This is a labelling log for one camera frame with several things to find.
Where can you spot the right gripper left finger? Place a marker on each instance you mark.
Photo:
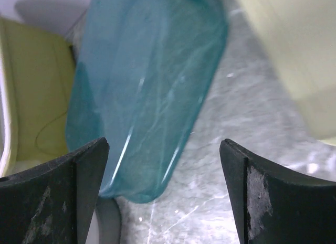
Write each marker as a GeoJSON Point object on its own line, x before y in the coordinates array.
{"type": "Point", "coordinates": [54, 202]}

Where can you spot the pale green perforated box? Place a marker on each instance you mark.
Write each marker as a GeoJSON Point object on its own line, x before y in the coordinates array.
{"type": "Point", "coordinates": [299, 38]}

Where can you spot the blue translucent plastic container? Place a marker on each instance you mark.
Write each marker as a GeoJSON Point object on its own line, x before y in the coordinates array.
{"type": "Point", "coordinates": [142, 74]}

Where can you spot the olive green tub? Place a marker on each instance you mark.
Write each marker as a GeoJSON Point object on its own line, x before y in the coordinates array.
{"type": "Point", "coordinates": [40, 71]}

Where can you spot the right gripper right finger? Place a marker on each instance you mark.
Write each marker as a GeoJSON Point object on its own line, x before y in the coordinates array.
{"type": "Point", "coordinates": [274, 204]}

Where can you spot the white perforated basket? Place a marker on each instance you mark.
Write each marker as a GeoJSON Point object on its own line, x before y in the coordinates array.
{"type": "Point", "coordinates": [6, 116]}

